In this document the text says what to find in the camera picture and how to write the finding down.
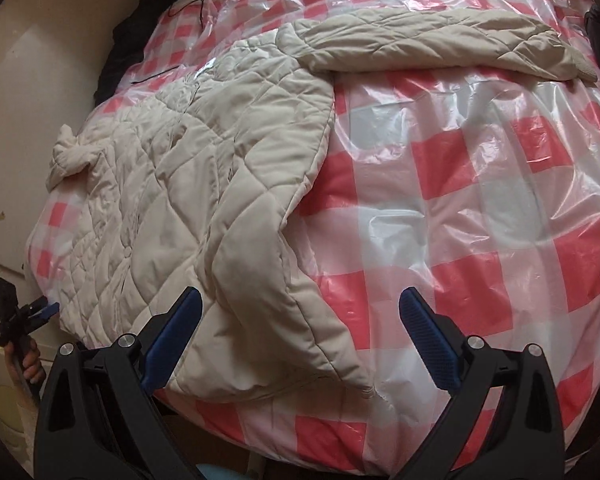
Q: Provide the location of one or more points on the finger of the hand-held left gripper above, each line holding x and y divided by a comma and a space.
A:
32, 306
42, 316

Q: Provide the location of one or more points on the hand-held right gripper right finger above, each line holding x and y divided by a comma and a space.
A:
427, 332

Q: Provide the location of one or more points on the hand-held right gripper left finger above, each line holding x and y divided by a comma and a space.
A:
172, 332

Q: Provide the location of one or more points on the beige quilted blanket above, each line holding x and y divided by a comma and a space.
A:
190, 210

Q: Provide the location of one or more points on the person's left hand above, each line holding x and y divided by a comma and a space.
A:
30, 362

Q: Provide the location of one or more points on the pink checkered plastic sheet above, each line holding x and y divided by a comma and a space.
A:
470, 200

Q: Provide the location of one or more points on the dark clothing pile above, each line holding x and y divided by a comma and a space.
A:
130, 35

